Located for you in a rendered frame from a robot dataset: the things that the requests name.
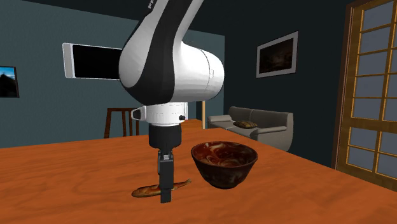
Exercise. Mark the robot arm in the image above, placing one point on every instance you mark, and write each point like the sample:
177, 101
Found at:
192, 74

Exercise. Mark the brown wooden stool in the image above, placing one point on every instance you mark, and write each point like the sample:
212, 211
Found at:
119, 110

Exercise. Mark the black framed blue wall picture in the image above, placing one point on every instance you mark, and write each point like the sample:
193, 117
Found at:
8, 82

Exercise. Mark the yellow brown banana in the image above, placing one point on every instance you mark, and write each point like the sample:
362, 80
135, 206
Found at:
145, 191

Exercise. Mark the grey sofa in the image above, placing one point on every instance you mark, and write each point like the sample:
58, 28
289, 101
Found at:
270, 130

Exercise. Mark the dark brown swirl bowl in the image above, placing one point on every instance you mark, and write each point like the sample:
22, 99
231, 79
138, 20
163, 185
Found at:
225, 173

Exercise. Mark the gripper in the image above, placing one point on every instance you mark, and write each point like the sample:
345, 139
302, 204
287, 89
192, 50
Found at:
165, 136

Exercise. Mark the white framed wall television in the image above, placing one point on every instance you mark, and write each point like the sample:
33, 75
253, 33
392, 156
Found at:
93, 61

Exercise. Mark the wooden lattice window door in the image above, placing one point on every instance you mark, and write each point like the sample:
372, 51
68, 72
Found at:
366, 124

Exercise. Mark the grey framed dark wall picture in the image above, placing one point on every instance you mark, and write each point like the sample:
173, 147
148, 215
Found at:
277, 55

